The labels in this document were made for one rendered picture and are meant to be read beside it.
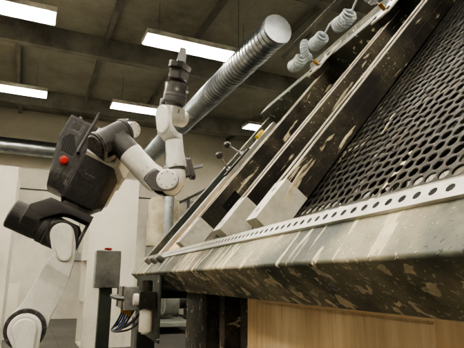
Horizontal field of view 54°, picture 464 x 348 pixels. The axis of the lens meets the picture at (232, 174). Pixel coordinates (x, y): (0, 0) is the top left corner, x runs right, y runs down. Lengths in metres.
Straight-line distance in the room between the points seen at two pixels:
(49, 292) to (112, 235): 4.13
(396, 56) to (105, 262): 1.62
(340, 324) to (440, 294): 0.57
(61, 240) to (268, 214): 0.99
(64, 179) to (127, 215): 4.19
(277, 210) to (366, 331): 0.31
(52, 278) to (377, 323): 1.23
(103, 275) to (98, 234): 3.59
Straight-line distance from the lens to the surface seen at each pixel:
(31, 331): 1.82
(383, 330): 0.97
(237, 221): 1.28
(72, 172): 1.85
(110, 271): 2.35
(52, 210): 1.86
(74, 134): 1.89
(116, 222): 5.97
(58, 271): 1.83
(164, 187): 1.62
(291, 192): 1.07
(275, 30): 5.00
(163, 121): 1.70
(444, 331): 0.85
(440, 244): 0.49
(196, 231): 1.73
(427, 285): 0.54
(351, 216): 0.67
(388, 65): 1.35
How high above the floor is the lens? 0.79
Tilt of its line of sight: 13 degrees up
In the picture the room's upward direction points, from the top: 1 degrees clockwise
